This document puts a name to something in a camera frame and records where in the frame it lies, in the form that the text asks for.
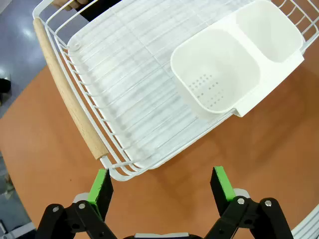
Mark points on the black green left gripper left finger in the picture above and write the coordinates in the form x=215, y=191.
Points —
x=99, y=196

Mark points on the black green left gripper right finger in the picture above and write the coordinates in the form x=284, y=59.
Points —
x=221, y=194

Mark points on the translucent ribbed drip tray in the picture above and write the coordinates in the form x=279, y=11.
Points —
x=124, y=99

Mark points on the white plastic cutlery caddy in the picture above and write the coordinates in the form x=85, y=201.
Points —
x=249, y=44

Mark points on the person's right hand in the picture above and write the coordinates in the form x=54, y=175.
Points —
x=71, y=3

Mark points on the white ridged plastic board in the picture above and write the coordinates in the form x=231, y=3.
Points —
x=307, y=225

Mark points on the black shoe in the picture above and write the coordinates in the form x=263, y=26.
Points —
x=4, y=87

